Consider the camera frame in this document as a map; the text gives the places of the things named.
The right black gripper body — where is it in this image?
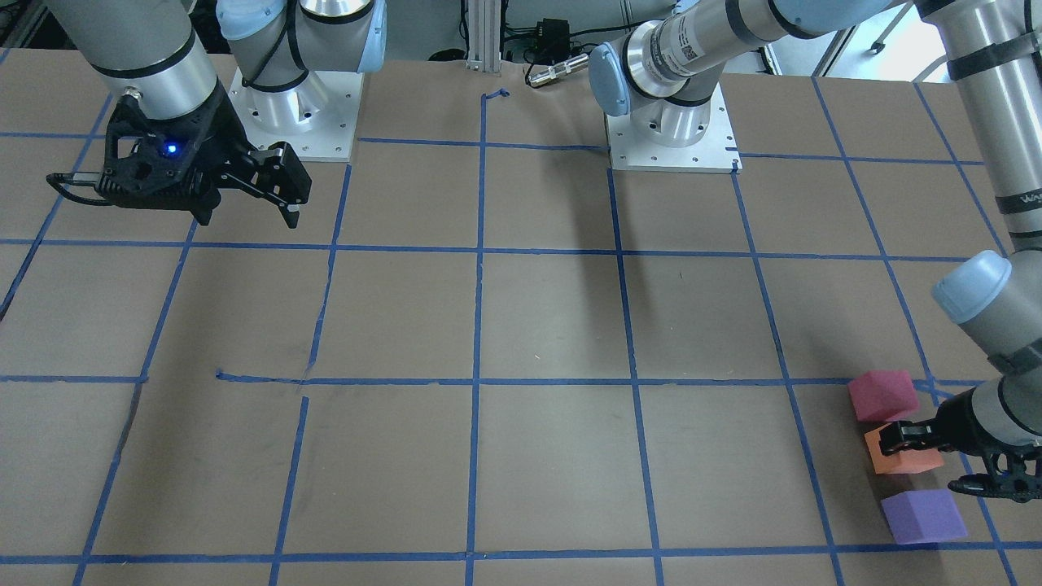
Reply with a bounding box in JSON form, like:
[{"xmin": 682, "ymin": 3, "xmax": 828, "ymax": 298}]
[{"xmin": 94, "ymin": 83, "xmax": 253, "ymax": 212}]

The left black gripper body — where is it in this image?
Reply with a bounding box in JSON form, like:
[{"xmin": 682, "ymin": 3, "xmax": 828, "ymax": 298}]
[{"xmin": 935, "ymin": 387, "xmax": 1041, "ymax": 461}]

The orange foam block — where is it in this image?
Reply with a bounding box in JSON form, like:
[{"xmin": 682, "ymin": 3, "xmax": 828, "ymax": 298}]
[{"xmin": 864, "ymin": 428, "xmax": 945, "ymax": 475}]

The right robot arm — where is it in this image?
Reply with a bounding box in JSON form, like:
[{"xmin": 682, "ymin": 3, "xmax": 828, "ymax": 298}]
[{"xmin": 46, "ymin": 1, "xmax": 387, "ymax": 229}]

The red foam block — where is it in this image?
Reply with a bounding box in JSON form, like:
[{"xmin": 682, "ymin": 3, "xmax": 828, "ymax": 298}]
[{"xmin": 846, "ymin": 370, "xmax": 922, "ymax": 422}]

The purple foam block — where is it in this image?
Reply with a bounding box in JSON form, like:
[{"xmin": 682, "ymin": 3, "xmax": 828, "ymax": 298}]
[{"xmin": 880, "ymin": 489, "xmax": 968, "ymax": 545}]

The black power adapter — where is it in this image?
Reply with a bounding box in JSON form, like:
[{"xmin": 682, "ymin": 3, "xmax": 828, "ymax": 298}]
[{"xmin": 519, "ymin": 18, "xmax": 571, "ymax": 59}]

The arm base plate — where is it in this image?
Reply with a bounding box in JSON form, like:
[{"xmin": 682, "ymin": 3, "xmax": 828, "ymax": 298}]
[
  {"xmin": 230, "ymin": 70, "xmax": 366, "ymax": 163},
  {"xmin": 606, "ymin": 86, "xmax": 743, "ymax": 174}
]

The aluminium frame post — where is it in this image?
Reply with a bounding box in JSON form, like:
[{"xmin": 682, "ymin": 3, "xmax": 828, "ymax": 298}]
[{"xmin": 461, "ymin": 0, "xmax": 505, "ymax": 77}]

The silver cable connector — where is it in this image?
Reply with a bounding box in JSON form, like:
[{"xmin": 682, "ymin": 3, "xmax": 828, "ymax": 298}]
[{"xmin": 525, "ymin": 53, "xmax": 589, "ymax": 89}]

